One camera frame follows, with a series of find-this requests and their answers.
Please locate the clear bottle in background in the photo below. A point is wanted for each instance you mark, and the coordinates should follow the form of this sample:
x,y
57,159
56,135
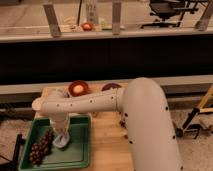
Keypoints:
x,y
92,11

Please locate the grey post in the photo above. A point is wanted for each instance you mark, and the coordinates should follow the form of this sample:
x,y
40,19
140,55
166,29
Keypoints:
x,y
116,16
52,20
202,24

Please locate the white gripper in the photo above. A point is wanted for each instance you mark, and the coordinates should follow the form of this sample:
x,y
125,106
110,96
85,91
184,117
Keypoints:
x,y
60,123

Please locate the red bowl with egg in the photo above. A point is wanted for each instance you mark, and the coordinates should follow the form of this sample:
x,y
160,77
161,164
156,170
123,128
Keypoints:
x,y
78,88

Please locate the grey post middle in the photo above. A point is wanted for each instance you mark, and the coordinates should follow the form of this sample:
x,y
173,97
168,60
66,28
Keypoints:
x,y
116,16

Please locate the grey post left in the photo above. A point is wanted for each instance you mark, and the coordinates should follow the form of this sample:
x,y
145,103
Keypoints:
x,y
52,20

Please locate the grey post right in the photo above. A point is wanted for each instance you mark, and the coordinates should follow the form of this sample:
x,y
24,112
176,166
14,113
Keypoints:
x,y
202,24

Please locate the yellow black stand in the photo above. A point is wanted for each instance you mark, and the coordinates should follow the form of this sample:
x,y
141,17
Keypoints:
x,y
196,128

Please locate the dark purple bowl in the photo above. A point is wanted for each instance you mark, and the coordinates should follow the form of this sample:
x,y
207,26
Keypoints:
x,y
110,86

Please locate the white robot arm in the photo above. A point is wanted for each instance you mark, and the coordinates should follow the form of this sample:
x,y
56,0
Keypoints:
x,y
148,120

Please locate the white towel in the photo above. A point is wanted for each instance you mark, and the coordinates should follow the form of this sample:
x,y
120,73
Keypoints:
x,y
61,140

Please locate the black office chair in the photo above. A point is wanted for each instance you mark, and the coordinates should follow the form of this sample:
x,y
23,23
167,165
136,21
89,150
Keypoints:
x,y
171,12

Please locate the dark red grape bunch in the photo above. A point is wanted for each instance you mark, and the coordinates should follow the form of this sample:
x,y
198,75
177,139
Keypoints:
x,y
41,149

